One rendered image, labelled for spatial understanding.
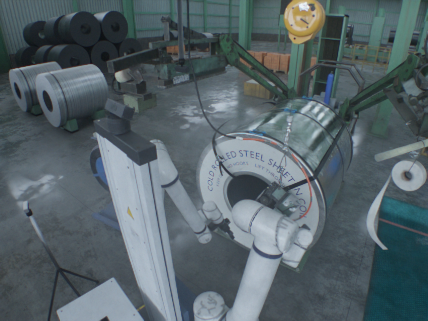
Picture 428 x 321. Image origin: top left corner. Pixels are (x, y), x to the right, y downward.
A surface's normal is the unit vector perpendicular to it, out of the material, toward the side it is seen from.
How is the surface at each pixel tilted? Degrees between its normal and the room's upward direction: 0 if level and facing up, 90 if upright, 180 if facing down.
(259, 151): 90
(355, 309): 0
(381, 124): 90
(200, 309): 10
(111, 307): 0
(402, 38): 90
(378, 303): 0
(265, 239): 75
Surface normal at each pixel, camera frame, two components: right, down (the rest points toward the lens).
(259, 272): -0.30, 0.24
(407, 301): 0.00, -0.87
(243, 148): -0.58, 0.40
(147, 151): 0.69, 0.36
